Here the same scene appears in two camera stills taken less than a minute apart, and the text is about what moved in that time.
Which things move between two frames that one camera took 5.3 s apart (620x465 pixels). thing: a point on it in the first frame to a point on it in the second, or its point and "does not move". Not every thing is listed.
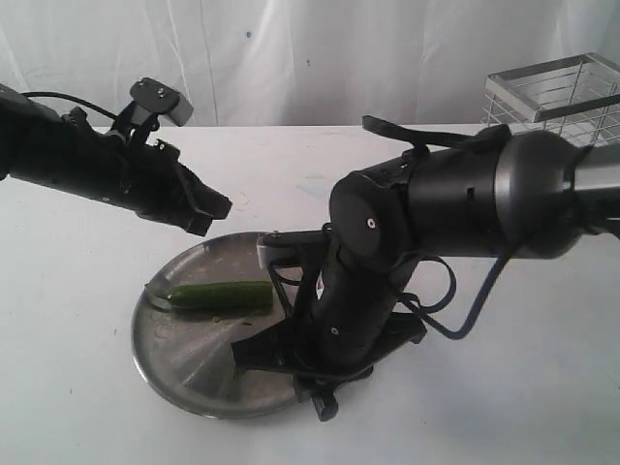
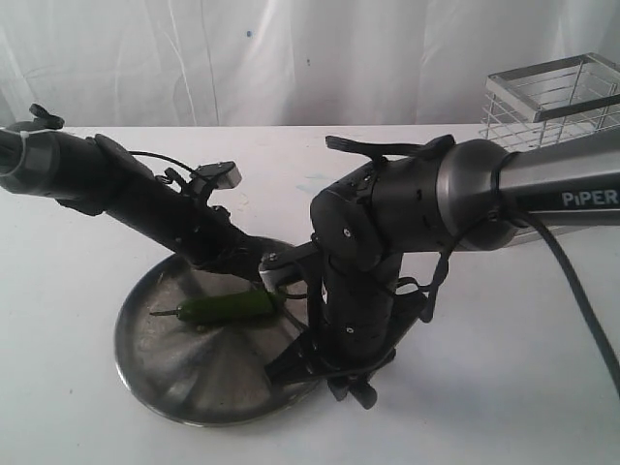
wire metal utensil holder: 576,96 does not move
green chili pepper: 257,294 to 227,307
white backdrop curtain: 294,63 does not move
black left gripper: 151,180 to 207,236
